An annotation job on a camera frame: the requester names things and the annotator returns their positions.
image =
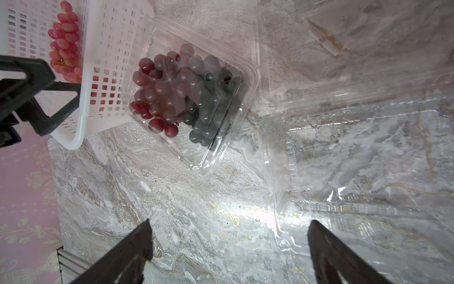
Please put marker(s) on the dark red grape bunch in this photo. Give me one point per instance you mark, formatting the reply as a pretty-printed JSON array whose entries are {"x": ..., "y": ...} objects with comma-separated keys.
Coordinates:
[{"x": 163, "y": 82}]

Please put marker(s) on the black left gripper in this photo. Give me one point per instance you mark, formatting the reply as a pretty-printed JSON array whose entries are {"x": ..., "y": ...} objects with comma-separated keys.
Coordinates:
[{"x": 19, "y": 95}]

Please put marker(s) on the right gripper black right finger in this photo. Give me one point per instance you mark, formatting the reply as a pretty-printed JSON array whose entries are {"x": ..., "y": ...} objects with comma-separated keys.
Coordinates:
[{"x": 335, "y": 263}]

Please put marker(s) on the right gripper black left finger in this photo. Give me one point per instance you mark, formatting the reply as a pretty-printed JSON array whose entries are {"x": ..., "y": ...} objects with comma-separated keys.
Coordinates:
[{"x": 123, "y": 264}]

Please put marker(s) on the white perforated plastic basket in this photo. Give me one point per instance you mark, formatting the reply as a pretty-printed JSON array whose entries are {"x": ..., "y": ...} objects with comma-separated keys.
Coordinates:
[{"x": 106, "y": 30}]

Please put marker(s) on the black grape bunch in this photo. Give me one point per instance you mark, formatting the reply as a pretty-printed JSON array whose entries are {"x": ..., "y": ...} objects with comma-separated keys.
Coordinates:
[{"x": 211, "y": 112}]

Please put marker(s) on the light red grape bunch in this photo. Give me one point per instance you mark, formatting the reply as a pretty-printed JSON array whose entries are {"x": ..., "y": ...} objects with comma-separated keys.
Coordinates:
[{"x": 65, "y": 54}]

